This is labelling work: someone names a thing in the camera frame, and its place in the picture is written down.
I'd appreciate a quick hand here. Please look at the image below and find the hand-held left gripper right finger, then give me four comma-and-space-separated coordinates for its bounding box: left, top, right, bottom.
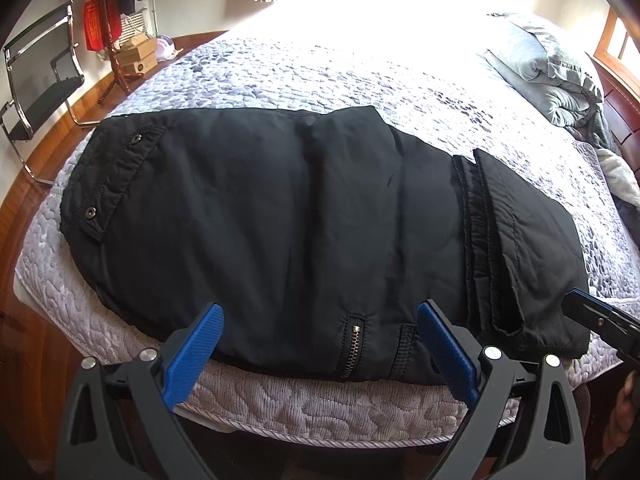
416, 299, 586, 480

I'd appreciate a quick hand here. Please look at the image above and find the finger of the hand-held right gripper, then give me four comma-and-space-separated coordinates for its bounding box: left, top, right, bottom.
562, 290, 640, 358
574, 287, 640, 330

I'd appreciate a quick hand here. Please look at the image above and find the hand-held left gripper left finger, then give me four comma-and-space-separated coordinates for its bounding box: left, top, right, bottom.
56, 302, 226, 480

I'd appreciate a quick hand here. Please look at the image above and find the black quilted jacket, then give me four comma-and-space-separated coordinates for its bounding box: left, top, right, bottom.
60, 105, 592, 387

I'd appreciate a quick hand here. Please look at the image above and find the person's right hand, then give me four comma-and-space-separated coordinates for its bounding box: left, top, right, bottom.
602, 374, 640, 458

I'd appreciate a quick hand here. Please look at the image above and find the bed with quilted cover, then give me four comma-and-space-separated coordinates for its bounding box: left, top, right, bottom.
14, 34, 640, 450

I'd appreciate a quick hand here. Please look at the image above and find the cream fluffy pillow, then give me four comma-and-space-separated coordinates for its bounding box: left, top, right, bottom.
594, 147, 639, 197

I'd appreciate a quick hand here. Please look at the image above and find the wooden headboard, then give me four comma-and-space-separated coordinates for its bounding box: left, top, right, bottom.
589, 54, 640, 183

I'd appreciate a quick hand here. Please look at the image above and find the grey folded duvet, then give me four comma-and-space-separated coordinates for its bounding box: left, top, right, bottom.
481, 10, 609, 129

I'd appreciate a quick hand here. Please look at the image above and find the wooden framed window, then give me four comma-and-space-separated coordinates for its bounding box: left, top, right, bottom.
592, 7, 640, 75

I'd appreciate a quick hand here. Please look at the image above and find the large cardboard box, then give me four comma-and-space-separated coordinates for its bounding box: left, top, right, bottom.
115, 46, 160, 81

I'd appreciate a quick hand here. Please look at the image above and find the wooden coat rack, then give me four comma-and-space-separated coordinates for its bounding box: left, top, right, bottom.
67, 0, 133, 107

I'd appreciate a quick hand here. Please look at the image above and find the white purple bag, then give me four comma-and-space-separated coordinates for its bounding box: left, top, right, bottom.
155, 34, 184, 62

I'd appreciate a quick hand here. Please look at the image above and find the black chrome chair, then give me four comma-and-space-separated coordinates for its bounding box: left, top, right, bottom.
0, 2, 102, 187

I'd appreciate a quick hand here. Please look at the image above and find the small cardboard box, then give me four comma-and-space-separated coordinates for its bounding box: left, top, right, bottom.
117, 34, 151, 54

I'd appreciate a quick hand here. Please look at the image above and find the white slatted rack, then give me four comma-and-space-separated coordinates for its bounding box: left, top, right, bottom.
120, 9, 151, 44

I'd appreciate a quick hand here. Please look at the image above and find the red bag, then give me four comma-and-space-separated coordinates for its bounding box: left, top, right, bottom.
82, 0, 124, 53

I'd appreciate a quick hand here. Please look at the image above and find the pale bed sheet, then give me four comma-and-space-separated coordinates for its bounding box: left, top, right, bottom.
222, 0, 521, 68

